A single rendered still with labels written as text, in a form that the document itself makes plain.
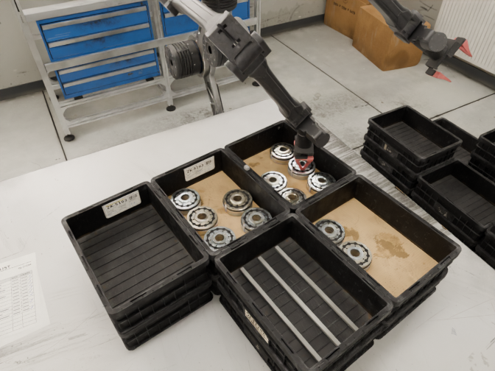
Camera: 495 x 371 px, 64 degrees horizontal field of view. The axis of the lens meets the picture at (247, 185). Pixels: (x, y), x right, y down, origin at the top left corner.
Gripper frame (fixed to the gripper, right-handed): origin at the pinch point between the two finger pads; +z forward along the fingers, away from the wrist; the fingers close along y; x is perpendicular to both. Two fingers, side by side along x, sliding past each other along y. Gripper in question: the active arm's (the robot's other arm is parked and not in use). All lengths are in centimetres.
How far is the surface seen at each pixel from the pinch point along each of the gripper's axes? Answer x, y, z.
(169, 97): 98, 161, 74
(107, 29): 126, 145, 11
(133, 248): 54, -40, 3
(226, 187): 27.7, -10.9, 3.5
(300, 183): 0.6, -7.1, 4.0
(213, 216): 30.0, -28.1, 0.4
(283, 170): 6.7, -0.2, 3.9
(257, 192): 15.9, -18.6, -2.1
